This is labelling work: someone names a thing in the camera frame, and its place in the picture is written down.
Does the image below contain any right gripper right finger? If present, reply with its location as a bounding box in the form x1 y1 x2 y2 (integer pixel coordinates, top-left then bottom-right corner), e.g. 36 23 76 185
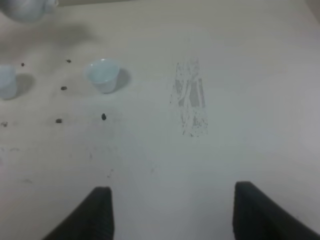
232 181 320 240

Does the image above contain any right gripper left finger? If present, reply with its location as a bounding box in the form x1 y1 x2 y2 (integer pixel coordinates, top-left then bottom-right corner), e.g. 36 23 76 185
44 187 115 240

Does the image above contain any light blue porcelain teapot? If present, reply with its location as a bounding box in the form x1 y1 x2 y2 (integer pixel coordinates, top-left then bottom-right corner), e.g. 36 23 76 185
0 0 59 23

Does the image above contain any right blue porcelain teacup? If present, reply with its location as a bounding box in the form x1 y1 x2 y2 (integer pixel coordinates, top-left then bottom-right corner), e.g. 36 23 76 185
84 58 120 94

